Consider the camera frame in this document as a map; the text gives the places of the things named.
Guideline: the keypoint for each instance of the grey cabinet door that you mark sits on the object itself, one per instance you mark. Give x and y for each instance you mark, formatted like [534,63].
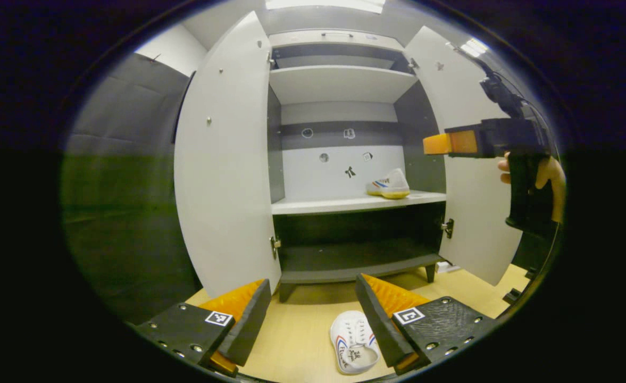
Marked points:
[222,159]
[472,213]

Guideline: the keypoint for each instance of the white canvas shoe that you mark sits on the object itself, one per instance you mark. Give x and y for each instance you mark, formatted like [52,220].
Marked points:
[352,340]
[392,183]

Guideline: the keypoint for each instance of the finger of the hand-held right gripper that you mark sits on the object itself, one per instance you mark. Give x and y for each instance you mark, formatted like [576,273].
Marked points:
[451,143]

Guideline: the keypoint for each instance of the grey shoe cabinet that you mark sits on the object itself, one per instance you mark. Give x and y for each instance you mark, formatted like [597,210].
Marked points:
[339,82]

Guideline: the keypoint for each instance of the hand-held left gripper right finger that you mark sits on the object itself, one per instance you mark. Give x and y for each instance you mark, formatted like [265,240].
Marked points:
[379,324]

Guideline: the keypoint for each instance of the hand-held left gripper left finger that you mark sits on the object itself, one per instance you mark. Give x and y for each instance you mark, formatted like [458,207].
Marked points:
[246,324]

